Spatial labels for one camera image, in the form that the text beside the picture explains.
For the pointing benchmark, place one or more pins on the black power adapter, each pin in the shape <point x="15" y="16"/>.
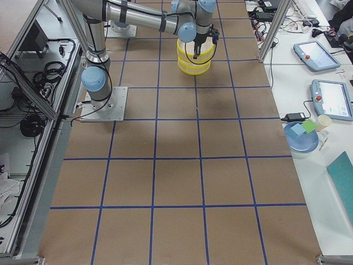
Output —
<point x="291" y="117"/>

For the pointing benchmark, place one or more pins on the blue foam cube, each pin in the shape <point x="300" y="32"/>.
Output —
<point x="296" y="131"/>

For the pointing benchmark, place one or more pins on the white crumpled cloth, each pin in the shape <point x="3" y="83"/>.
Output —
<point x="10" y="188"/>

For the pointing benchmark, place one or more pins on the blue plate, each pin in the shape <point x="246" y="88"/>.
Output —
<point x="306" y="143"/>

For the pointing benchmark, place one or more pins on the beige paper cup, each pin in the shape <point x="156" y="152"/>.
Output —
<point x="322" y="122"/>

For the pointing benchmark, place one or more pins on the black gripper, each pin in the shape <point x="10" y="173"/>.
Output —
<point x="199" y="39"/>

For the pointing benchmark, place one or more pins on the aluminium frame post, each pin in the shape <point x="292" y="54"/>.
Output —
<point x="276" y="23"/>

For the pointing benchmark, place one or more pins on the yellow steamer layer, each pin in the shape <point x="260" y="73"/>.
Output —
<point x="188" y="53"/>
<point x="193" y="69"/>

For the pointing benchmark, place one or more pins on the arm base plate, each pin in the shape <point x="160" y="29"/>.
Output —
<point x="113" y="110"/>
<point x="116" y="32"/>

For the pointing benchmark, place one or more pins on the teal notebook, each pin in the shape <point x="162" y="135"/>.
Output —
<point x="340" y="171"/>

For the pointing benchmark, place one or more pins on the upper blue teach pendant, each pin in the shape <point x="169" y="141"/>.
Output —
<point x="315" y="56"/>

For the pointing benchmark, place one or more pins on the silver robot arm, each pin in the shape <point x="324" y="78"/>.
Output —
<point x="190" y="21"/>

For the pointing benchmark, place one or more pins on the black monitor box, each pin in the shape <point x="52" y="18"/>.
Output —
<point x="35" y="41"/>

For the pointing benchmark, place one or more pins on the green foam cube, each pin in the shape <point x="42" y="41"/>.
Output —
<point x="309" y="126"/>

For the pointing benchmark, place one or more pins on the lower blue teach pendant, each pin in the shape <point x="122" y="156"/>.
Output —
<point x="331" y="98"/>

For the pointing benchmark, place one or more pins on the blue teach pendant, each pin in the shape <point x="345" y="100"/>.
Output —
<point x="315" y="56"/>
<point x="331" y="98"/>

